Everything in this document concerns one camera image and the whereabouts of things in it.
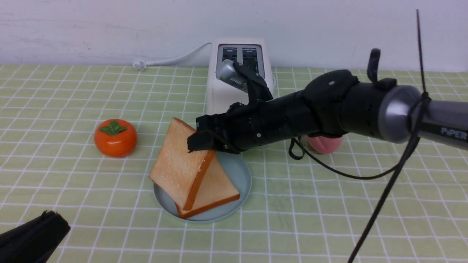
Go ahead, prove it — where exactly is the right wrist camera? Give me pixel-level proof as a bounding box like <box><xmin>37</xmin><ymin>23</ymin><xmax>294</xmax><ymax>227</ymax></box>
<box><xmin>216</xmin><ymin>59</ymin><xmax>274</xmax><ymax>104</ymax></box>

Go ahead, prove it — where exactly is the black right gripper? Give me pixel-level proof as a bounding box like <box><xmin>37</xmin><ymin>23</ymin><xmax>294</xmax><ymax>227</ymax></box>
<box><xmin>187</xmin><ymin>96</ymin><xmax>311</xmax><ymax>154</ymax></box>

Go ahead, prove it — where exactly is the light blue plate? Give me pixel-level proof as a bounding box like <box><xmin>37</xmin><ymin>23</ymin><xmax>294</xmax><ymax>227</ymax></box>
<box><xmin>153</xmin><ymin>153</ymin><xmax>252</xmax><ymax>224</ymax></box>

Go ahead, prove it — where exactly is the white toaster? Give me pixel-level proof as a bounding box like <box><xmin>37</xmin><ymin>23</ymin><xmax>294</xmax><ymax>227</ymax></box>
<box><xmin>204</xmin><ymin>37</ymin><xmax>276</xmax><ymax>115</ymax></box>

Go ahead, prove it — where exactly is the white toaster power cord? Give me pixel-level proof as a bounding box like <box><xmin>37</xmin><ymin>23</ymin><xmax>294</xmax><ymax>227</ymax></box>
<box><xmin>132</xmin><ymin>42</ymin><xmax>212</xmax><ymax>72</ymax></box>

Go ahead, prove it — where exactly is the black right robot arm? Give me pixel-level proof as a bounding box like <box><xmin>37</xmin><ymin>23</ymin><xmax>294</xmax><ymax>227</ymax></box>
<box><xmin>187</xmin><ymin>49</ymin><xmax>468</xmax><ymax>153</ymax></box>

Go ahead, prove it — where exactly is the pink peach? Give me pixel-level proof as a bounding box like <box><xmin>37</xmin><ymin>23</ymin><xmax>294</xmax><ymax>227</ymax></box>
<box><xmin>305</xmin><ymin>137</ymin><xmax>344</xmax><ymax>155</ymax></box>

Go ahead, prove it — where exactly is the toast slice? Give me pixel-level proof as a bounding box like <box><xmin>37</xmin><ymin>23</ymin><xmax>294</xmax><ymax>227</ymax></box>
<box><xmin>149</xmin><ymin>118</ymin><xmax>216</xmax><ymax>211</ymax></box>
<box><xmin>176</xmin><ymin>157</ymin><xmax>240</xmax><ymax>219</ymax></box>

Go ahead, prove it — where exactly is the green checkered tablecloth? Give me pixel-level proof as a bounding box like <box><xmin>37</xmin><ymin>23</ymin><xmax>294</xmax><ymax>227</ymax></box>
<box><xmin>0</xmin><ymin>65</ymin><xmax>468</xmax><ymax>263</ymax></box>

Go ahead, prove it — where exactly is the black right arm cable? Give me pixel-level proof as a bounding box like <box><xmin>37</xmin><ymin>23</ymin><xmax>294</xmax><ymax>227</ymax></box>
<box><xmin>288</xmin><ymin>9</ymin><xmax>432</xmax><ymax>263</ymax></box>

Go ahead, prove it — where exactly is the orange persimmon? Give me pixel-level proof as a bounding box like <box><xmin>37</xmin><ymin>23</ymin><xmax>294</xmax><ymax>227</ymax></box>
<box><xmin>94</xmin><ymin>119</ymin><xmax>138</xmax><ymax>158</ymax></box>

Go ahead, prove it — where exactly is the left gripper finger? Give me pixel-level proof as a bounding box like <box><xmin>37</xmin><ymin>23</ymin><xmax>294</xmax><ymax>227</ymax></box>
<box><xmin>0</xmin><ymin>211</ymin><xmax>71</xmax><ymax>263</ymax></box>

